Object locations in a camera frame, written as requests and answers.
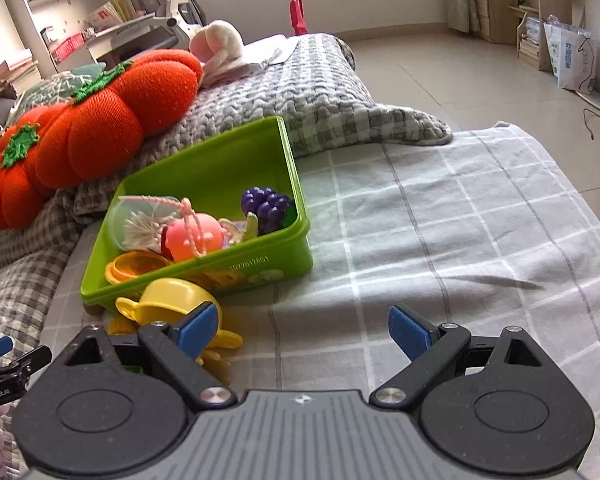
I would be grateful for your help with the yellow toy pot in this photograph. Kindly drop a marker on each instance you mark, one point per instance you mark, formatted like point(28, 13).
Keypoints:
point(175, 304)

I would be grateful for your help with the white office chair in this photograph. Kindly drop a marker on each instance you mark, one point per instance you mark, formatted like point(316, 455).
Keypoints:
point(180, 5)

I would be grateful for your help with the small starfish toy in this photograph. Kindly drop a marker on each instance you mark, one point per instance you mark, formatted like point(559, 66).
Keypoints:
point(236, 232)

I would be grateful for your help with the clear cup of swabs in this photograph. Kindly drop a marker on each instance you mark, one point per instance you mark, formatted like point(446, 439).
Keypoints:
point(136, 222)

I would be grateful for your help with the red chair back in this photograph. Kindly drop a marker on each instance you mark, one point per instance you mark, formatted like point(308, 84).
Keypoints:
point(296, 12)

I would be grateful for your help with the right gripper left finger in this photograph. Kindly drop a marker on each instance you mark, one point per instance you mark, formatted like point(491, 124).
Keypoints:
point(172, 350)

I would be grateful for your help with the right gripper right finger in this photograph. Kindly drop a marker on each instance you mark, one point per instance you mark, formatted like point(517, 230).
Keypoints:
point(433, 352)

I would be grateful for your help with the pink rubber pig toy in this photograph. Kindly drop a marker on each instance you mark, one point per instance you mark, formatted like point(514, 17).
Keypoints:
point(195, 236)

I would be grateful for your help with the pink plush toy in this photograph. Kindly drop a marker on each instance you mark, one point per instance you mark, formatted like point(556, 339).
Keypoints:
point(215, 45)

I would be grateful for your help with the grey checkered quilt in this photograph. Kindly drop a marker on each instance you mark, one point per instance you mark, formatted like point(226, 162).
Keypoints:
point(325, 106)

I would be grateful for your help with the light grey grid sheet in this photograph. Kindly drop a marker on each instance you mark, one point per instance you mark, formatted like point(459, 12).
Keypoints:
point(485, 232)

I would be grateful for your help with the small orange pumpkin cushion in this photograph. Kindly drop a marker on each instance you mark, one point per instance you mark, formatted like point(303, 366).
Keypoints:
point(22, 194)

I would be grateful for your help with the large orange pumpkin cushion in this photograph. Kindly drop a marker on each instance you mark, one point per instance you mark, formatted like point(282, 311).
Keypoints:
point(108, 120)

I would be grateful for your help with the white bookshelf with books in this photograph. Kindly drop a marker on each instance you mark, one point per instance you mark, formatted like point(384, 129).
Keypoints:
point(66, 34)

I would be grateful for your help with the white paper bag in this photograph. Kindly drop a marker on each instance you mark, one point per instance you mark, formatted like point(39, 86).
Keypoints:
point(573, 55)

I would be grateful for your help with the wooden shelf unit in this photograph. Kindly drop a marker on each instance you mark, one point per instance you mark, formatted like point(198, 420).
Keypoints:
point(520, 23)

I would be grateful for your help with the purple toy grapes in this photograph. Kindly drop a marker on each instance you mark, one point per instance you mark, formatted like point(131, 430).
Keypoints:
point(273, 210)

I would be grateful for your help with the teal patterned pillow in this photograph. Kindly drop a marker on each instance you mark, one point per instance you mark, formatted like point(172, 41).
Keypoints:
point(56, 89)

